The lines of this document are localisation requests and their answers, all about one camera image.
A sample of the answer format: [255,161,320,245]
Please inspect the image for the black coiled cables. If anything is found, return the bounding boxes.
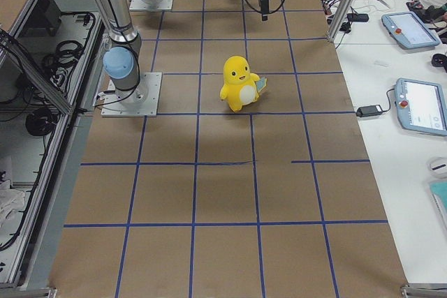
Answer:
[41,40,85,79]

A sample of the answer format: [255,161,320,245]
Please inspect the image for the blue teach pendant far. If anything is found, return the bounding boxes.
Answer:
[381,12,441,50]

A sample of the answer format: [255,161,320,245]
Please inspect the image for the yellow plush toy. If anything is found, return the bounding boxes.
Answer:
[219,56,267,112]

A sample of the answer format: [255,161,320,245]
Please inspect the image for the blue teach pendant near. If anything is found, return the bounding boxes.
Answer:
[394,78,446,137]

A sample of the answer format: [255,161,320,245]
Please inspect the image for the blue teach pendant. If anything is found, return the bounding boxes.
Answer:
[394,78,446,137]
[381,12,441,50]

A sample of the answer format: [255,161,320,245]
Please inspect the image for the black small power adapter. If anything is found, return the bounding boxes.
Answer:
[356,105,383,118]

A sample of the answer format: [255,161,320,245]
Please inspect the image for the white crumpled cloth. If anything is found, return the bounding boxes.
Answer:
[0,158,27,243]

